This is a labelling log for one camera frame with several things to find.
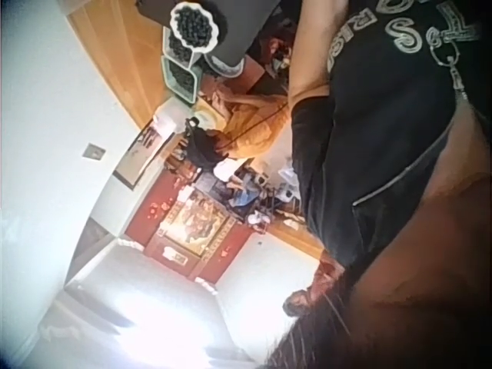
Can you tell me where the blue patterned white plate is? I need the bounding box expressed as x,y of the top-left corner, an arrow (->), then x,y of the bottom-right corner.
203,52 -> 246,78

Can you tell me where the dark grey rectangular board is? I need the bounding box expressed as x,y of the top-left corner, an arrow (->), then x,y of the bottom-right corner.
137,0 -> 286,67

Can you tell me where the cluttered shelf of items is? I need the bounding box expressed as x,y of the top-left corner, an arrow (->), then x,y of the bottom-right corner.
213,156 -> 309,232

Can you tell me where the white scalloped bowl of blueberries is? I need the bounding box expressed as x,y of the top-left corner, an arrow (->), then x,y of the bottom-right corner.
170,2 -> 220,53

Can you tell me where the heap of dark clutter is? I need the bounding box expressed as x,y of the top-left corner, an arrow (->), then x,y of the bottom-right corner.
245,21 -> 298,97

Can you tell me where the thin black cable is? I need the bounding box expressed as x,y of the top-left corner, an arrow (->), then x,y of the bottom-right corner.
226,102 -> 290,149

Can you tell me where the red cabinet with golden picture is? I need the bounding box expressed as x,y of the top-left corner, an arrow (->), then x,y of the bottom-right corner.
122,168 -> 255,286

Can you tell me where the grey wall switch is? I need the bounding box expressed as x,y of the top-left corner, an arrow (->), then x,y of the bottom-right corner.
81,142 -> 108,161

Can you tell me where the framed picture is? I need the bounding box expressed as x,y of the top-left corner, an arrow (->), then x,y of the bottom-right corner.
112,122 -> 178,191

